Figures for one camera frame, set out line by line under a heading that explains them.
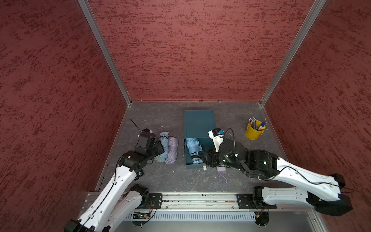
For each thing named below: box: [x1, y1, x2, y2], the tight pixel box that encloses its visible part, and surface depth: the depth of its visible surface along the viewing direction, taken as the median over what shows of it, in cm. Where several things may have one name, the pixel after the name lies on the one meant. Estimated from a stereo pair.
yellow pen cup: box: [245, 119, 267, 141], surface depth 96 cm
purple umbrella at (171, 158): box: [165, 136, 179, 165], surface depth 89 cm
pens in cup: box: [248, 116, 266, 131], surface depth 94 cm
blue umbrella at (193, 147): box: [186, 138, 204, 164], surface depth 75 cm
